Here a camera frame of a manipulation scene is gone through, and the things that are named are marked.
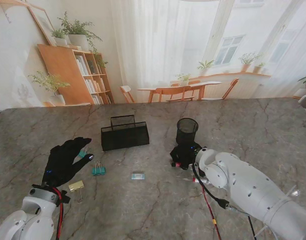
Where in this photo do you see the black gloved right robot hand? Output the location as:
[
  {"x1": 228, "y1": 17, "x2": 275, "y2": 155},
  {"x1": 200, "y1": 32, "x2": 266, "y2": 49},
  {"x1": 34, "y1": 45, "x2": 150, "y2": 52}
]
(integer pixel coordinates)
[{"x1": 169, "y1": 142, "x2": 202, "y2": 171}]

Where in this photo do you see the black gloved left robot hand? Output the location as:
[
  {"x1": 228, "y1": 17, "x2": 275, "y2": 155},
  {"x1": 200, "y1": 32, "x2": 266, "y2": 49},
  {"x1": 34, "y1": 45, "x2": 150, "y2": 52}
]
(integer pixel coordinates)
[{"x1": 41, "y1": 136, "x2": 95, "y2": 188}]

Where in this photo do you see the black mesh pen cup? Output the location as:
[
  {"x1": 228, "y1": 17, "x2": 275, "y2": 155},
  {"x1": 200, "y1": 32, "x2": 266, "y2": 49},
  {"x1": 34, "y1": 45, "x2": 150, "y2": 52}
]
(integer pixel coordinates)
[{"x1": 176, "y1": 118, "x2": 200, "y2": 147}]

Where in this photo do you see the gold binder clip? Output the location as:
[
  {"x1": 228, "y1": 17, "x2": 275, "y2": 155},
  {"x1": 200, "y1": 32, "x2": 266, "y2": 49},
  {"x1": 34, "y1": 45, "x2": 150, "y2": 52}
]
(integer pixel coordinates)
[{"x1": 68, "y1": 180, "x2": 85, "y2": 204}]

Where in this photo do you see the white marker with red caps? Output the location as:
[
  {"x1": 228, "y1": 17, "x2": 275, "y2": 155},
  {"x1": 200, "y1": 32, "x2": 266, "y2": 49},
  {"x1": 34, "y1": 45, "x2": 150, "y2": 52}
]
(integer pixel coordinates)
[{"x1": 192, "y1": 176, "x2": 209, "y2": 185}]

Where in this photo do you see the black mesh desk organizer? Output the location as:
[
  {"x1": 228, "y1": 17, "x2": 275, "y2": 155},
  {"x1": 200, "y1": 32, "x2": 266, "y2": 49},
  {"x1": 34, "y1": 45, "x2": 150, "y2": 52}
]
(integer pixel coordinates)
[{"x1": 100, "y1": 114, "x2": 150, "y2": 152}]

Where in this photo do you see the teal binder clip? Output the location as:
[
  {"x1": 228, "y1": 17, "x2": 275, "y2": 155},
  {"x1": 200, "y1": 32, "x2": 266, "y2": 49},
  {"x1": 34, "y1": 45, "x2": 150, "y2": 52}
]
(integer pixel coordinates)
[
  {"x1": 92, "y1": 161, "x2": 106, "y2": 176},
  {"x1": 77, "y1": 147, "x2": 91, "y2": 159}
]

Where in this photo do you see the printed room scene backdrop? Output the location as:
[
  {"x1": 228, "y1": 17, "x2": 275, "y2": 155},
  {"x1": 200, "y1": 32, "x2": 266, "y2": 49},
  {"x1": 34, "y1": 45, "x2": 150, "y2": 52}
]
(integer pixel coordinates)
[{"x1": 0, "y1": 0, "x2": 306, "y2": 110}]

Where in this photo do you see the red and black power cable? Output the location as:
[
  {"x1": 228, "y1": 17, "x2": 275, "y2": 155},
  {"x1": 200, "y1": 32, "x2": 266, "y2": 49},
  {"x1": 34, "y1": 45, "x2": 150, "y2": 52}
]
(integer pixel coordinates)
[
  {"x1": 201, "y1": 186, "x2": 222, "y2": 240},
  {"x1": 52, "y1": 187, "x2": 65, "y2": 240}
]

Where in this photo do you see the black usb cable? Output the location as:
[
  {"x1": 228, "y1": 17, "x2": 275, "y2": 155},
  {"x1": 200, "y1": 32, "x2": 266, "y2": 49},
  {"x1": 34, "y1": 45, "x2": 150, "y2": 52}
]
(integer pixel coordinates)
[{"x1": 192, "y1": 162, "x2": 258, "y2": 240}]

